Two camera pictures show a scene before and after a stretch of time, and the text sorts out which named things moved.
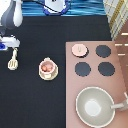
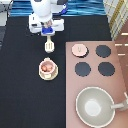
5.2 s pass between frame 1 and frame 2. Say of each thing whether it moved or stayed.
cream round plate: stayed
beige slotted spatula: moved
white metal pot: stayed
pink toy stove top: stayed
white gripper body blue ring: moved
